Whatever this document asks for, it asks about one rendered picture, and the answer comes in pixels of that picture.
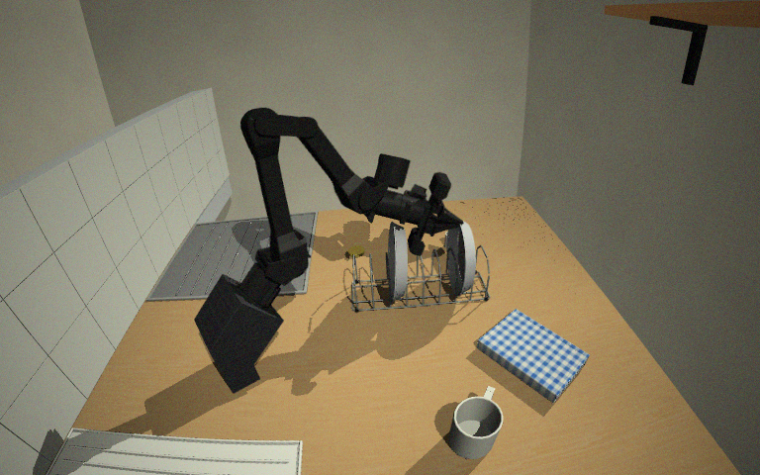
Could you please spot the blue and white checkered towel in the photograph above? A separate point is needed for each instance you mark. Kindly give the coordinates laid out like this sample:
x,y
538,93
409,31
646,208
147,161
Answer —
x,y
542,359

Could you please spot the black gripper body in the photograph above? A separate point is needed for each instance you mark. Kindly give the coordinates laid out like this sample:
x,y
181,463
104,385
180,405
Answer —
x,y
418,211

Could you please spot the dark grey tiled splashback wall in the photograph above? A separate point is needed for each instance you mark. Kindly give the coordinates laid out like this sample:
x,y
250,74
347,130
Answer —
x,y
83,239

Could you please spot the silver wire dish rack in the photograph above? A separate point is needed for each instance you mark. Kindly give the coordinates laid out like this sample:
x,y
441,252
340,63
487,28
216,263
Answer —
x,y
423,296

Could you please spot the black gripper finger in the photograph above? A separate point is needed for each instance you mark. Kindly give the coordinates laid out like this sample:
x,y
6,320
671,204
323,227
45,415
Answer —
x,y
440,226
448,218

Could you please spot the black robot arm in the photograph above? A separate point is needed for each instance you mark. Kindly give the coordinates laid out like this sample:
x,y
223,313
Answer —
x,y
288,253

